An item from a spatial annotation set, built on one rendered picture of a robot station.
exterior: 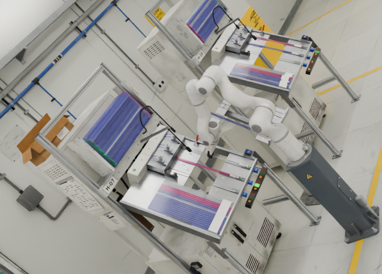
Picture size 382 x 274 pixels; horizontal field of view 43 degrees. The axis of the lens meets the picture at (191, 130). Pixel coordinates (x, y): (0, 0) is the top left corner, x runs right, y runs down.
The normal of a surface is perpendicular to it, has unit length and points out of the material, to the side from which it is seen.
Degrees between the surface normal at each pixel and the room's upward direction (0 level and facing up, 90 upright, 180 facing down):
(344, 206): 90
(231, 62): 44
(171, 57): 90
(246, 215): 90
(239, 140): 90
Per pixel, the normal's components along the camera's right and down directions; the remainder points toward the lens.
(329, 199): -0.28, 0.60
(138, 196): -0.04, -0.69
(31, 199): 0.62, -0.29
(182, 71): -0.42, 0.67
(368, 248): -0.67, -0.68
